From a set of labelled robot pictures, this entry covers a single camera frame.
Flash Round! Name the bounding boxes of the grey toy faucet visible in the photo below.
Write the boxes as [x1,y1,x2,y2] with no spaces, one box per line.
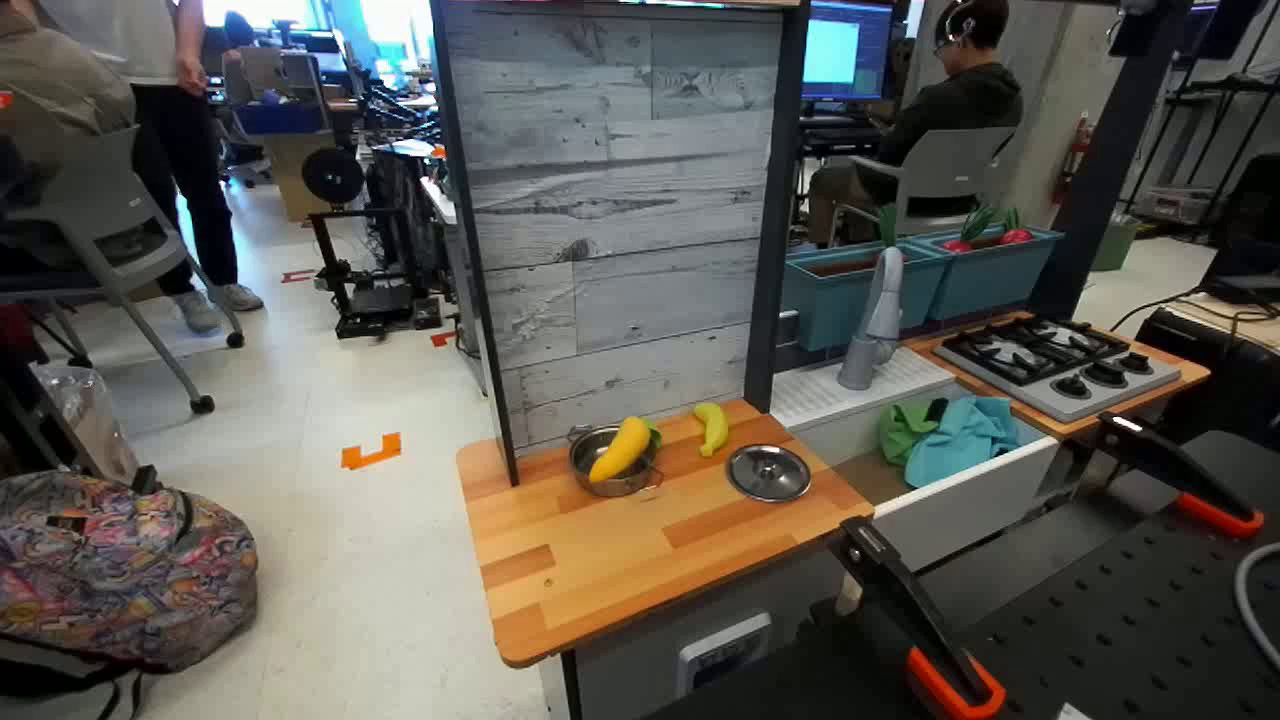
[834,248,903,392]

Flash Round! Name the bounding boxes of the black perforated mounting board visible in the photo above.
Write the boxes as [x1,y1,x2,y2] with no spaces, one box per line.
[657,431,1280,720]

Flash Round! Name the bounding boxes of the lit computer monitor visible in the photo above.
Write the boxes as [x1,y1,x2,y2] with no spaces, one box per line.
[805,0,896,104]

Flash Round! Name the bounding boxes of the grey chair of seated person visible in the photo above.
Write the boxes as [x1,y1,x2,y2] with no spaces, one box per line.
[851,127,1016,241]

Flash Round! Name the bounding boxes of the black wheeled equipment stand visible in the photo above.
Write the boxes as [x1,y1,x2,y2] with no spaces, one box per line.
[298,146,444,339]

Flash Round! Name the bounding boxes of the right teal storage bin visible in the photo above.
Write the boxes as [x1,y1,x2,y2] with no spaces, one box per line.
[925,231,1059,323]

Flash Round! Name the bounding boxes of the orange floor tape marker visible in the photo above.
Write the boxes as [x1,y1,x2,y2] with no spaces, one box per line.
[338,431,403,471]

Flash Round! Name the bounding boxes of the grey marble backsplash panel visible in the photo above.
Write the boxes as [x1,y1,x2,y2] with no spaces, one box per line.
[433,0,805,470]

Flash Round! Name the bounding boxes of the left teal storage bin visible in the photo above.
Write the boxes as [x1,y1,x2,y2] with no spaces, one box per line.
[783,241,946,357]

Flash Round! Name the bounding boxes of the round steel pot lid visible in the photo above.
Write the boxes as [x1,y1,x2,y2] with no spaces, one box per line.
[726,443,812,503]

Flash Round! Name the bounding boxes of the yellow plush banana toy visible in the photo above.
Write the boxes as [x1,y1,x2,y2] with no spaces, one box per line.
[587,417,650,485]

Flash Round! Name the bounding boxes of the black orange clamp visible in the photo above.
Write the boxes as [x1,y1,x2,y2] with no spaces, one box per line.
[827,518,1006,720]
[1099,412,1269,542]

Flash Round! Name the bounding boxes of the grey cabinet drawer front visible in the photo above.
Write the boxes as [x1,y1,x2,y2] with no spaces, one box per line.
[565,547,841,720]

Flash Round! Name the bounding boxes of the wooden butcher-block counter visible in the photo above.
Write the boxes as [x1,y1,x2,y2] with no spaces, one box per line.
[457,402,873,670]

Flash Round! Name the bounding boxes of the colourful patterned backpack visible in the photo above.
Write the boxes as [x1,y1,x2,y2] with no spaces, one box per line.
[0,471,258,673]

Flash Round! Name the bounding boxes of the seated person with headphones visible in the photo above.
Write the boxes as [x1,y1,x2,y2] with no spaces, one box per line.
[809,0,1025,248]

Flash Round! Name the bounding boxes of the white toy sink basin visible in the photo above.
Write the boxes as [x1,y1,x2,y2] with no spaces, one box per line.
[771,349,1054,570]

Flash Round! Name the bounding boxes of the toy gas stove top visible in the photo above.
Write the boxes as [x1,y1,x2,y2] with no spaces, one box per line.
[936,315,1179,422]

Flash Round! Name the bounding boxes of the near black orange clamp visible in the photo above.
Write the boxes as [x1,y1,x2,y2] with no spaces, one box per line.
[827,518,1006,720]

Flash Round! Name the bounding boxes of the small steel pot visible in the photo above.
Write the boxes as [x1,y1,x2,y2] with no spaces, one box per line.
[569,430,660,502]

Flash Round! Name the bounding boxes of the grey rolling office chair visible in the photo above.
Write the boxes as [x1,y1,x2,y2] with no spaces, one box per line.
[0,93,215,417]

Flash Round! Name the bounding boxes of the teal storage bin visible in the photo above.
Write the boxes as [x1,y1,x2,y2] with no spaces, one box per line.
[783,241,946,357]
[925,231,1059,323]

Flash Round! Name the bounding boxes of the standing person dark trousers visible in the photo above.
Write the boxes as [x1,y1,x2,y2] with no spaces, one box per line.
[39,0,264,336]

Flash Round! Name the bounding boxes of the yellow-green plastic banana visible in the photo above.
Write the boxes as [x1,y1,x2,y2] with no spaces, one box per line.
[693,402,731,458]

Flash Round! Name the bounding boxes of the far black orange clamp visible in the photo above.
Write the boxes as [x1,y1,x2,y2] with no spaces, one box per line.
[1099,412,1269,542]

